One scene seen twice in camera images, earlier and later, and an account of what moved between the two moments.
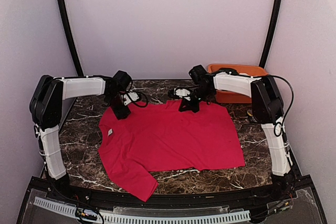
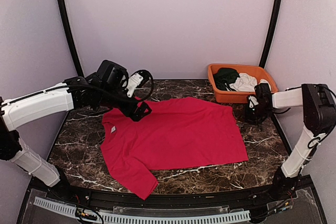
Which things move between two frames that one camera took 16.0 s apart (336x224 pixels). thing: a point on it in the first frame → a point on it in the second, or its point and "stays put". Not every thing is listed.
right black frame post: x=277 y=16 stays put
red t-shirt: x=158 y=137 stays put
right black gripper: x=190 y=105 → x=248 y=118
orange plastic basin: x=230 y=97 stays put
